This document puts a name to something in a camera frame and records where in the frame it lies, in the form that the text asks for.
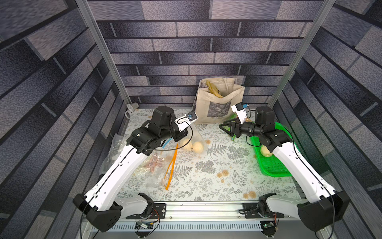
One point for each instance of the right circuit board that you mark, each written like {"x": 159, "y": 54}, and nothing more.
{"x": 268, "y": 228}

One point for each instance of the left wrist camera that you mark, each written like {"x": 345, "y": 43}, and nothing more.
{"x": 185, "y": 121}

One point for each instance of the clear bag of buns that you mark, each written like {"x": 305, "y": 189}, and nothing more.
{"x": 193, "y": 142}

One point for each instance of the white cup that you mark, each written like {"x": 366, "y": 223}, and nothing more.
{"x": 130, "y": 109}

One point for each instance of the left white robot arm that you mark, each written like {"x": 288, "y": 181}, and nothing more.
{"x": 100, "y": 204}

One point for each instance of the aluminium frame post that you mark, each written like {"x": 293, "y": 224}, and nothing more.
{"x": 316, "y": 24}
{"x": 89, "y": 19}

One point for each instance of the green chips bag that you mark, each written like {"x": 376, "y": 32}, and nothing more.
{"x": 230, "y": 127}

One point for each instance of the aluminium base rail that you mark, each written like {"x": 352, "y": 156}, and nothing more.
{"x": 194, "y": 217}

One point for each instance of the left aluminium frame post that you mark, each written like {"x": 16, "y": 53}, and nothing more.
{"x": 89, "y": 19}

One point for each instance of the left circuit board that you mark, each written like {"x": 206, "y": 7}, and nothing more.
{"x": 144, "y": 226}

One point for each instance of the clear orange zip-top bag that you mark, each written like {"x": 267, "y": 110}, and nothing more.
{"x": 141, "y": 176}

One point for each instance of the green plastic basket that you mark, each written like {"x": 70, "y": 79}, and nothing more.
{"x": 269, "y": 166}

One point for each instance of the beige round fruit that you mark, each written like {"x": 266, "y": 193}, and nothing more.
{"x": 265, "y": 152}

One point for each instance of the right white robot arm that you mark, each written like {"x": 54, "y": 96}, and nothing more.
{"x": 323, "y": 205}

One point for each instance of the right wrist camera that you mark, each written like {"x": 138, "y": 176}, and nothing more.
{"x": 241, "y": 112}

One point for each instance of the circuit board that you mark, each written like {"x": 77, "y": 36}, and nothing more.
{"x": 144, "y": 226}
{"x": 268, "y": 228}

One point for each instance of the right aluminium frame post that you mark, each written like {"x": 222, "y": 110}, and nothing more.
{"x": 316, "y": 24}

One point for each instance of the yellow snack packet in tote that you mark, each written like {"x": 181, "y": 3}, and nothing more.
{"x": 213, "y": 89}

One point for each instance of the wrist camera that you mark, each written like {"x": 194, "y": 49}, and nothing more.
{"x": 241, "y": 112}
{"x": 185, "y": 121}

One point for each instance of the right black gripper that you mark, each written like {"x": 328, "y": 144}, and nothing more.
{"x": 236, "y": 128}

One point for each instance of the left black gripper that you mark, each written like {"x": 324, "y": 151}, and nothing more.
{"x": 182, "y": 135}

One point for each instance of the beige canvas tote bag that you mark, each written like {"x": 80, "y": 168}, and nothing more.
{"x": 211, "y": 109}

